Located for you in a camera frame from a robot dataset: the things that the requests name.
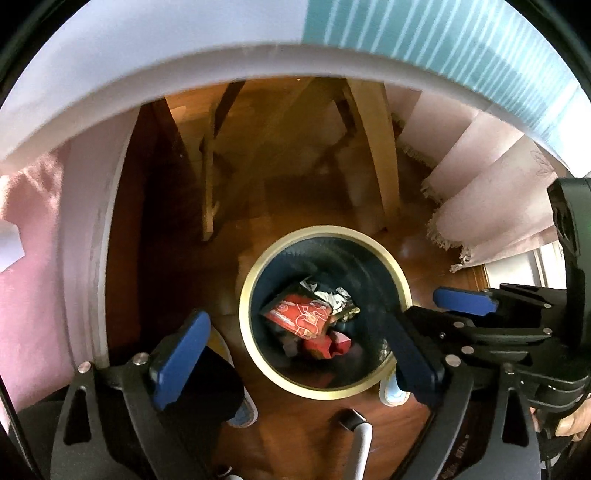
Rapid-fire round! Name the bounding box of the round dark trash bin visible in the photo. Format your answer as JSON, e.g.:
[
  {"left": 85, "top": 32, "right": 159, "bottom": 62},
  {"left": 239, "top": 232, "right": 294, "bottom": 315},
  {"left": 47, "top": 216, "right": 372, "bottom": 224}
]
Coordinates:
[{"left": 238, "top": 225, "right": 413, "bottom": 401}]

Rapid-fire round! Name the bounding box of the right hand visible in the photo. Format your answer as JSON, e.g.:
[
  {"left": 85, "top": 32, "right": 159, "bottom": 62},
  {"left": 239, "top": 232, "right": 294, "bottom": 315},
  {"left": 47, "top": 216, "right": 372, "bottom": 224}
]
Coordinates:
[{"left": 553, "top": 398, "right": 591, "bottom": 442}]

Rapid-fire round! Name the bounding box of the light blue slipper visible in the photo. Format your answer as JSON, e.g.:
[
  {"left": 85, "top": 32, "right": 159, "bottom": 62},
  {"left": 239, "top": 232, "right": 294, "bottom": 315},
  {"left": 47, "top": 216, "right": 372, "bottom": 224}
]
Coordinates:
[{"left": 379, "top": 370, "right": 411, "bottom": 407}]

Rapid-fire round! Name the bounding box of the grey metal chair leg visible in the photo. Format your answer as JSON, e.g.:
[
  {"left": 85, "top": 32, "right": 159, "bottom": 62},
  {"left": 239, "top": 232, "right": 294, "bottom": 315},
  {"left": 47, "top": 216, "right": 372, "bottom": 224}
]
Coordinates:
[{"left": 339, "top": 409, "right": 374, "bottom": 480}]

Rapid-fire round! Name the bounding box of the black white crumpled wrapper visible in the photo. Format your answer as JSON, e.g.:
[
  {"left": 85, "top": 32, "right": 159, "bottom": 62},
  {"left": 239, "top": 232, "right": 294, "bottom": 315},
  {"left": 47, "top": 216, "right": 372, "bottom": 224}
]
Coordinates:
[{"left": 300, "top": 277, "right": 361, "bottom": 323}]

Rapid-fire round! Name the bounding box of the pink fringed cloth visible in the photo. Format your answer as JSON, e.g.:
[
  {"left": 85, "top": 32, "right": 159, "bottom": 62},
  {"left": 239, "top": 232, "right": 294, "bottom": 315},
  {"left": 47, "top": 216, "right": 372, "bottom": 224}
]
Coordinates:
[{"left": 386, "top": 85, "right": 563, "bottom": 272}]

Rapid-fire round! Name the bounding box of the red snack wrapper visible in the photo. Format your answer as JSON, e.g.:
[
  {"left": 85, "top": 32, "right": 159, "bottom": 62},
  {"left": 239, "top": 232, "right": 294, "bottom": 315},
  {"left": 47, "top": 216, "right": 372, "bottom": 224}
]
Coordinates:
[{"left": 263, "top": 293, "right": 332, "bottom": 340}]

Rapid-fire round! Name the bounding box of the pink bed sheet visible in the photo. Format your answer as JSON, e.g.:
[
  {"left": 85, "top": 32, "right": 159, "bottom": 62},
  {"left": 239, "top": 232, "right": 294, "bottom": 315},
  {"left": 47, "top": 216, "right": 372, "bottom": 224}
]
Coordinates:
[{"left": 1, "top": 144, "right": 73, "bottom": 411}]

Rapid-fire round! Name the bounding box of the teal white patterned tablecloth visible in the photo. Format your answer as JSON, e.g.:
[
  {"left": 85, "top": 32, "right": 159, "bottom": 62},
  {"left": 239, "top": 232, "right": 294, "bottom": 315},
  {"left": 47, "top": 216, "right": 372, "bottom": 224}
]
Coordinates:
[{"left": 0, "top": 0, "right": 591, "bottom": 176}]

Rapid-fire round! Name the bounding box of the wooden table frame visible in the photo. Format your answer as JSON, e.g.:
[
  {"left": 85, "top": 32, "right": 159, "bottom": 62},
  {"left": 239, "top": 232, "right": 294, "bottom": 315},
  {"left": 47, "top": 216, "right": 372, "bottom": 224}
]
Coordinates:
[{"left": 166, "top": 77, "right": 401, "bottom": 240}]

